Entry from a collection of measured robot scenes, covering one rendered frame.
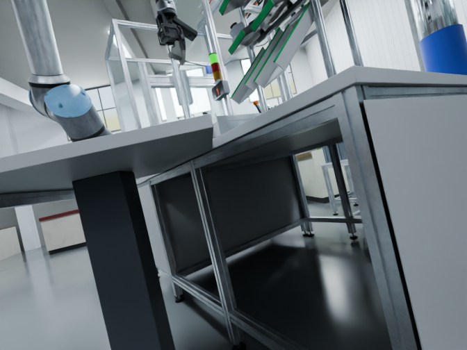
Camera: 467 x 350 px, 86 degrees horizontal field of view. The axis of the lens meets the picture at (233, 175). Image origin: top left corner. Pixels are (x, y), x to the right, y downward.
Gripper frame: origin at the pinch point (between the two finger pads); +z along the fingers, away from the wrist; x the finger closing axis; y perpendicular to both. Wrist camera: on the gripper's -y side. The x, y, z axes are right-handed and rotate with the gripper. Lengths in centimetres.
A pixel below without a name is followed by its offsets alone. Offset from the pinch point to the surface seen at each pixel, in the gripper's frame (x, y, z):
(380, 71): 70, -3, 38
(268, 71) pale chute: 31.2, -14.4, 18.7
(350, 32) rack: 48, -40, 12
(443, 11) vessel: 59, -95, 4
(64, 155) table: 35, 49, 39
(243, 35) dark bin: 27.2, -10.8, 3.9
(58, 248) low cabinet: -550, 91, 114
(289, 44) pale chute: 43.7, -12.6, 16.5
